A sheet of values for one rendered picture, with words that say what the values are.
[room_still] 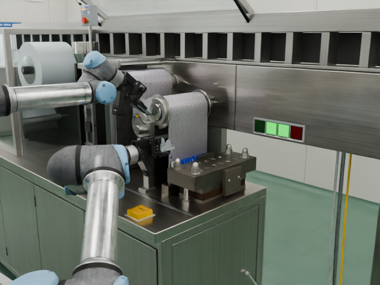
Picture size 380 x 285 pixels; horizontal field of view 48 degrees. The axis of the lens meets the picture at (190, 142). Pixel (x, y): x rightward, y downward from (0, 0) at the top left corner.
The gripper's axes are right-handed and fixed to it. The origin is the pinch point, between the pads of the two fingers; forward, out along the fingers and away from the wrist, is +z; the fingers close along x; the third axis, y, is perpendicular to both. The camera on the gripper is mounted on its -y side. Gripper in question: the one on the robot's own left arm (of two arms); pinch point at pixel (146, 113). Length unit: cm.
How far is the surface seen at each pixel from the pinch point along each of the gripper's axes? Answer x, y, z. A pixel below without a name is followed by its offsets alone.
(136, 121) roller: 13.1, -1.9, 7.5
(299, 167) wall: 82, 93, 274
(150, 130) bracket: -1.0, -5.1, 5.4
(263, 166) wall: 128, 86, 279
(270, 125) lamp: -37, 19, 31
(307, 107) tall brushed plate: -54, 27, 26
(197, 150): -8.3, -0.2, 29.2
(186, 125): -8.4, 4.9, 16.1
